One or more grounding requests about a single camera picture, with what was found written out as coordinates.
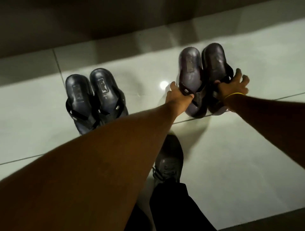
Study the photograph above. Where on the person's dark grey shoe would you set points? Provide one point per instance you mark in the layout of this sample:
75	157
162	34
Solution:
169	161

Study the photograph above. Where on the dark blue flip-flop sandal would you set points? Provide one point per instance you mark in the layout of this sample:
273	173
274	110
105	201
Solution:
106	91
79	95

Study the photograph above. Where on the dark purple flip-flop sandal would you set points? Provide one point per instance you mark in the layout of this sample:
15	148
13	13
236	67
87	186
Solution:
191	78
215	61

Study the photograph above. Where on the yellow wristband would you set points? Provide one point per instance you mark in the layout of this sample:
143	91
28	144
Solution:
234	94

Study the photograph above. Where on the person's left hand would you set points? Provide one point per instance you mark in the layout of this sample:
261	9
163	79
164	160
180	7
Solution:
177	98

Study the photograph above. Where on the person's right forearm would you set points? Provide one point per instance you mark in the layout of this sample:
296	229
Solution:
274	119

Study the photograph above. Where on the person's right thumb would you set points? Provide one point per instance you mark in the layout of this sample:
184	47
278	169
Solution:
217	83

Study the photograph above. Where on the person's black trousers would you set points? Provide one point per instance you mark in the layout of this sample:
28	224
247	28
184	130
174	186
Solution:
174	209

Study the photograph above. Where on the person's right hand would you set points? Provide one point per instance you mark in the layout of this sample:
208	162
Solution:
230	88

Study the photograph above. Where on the person's left forearm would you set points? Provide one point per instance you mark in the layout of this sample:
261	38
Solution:
95	171

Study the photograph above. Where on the person's left thumb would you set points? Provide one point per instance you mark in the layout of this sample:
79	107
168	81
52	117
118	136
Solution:
189	96

